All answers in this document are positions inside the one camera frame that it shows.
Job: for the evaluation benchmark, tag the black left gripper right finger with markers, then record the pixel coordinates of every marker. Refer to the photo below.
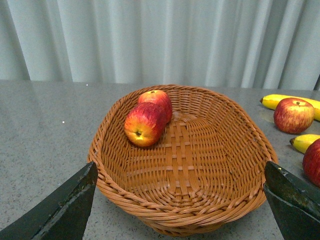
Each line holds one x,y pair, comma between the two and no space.
295,204

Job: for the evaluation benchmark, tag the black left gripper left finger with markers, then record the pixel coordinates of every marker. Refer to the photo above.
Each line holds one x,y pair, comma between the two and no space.
62,215

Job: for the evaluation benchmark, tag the dark red apple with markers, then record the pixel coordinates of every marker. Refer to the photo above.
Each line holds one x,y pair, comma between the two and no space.
311,163

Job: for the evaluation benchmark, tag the red apple with yellow top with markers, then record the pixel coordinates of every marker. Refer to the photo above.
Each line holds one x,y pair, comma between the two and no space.
293,115

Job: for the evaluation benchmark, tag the long yellow banana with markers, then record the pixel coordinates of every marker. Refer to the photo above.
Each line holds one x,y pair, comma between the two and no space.
271,101

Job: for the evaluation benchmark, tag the short yellow banana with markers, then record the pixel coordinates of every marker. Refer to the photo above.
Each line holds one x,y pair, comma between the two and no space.
302,142

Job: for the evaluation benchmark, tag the brown wicker basket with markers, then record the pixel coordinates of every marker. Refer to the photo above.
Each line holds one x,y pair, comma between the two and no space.
207,169

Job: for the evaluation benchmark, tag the red yellow apple lying sideways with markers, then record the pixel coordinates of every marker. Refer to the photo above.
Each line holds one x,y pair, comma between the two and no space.
145,123

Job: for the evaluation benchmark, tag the red apple back of basket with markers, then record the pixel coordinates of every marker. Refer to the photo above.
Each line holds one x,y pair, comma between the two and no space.
160,98

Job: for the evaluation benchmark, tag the white pleated curtain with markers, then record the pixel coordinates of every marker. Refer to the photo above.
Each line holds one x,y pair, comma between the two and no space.
269,44

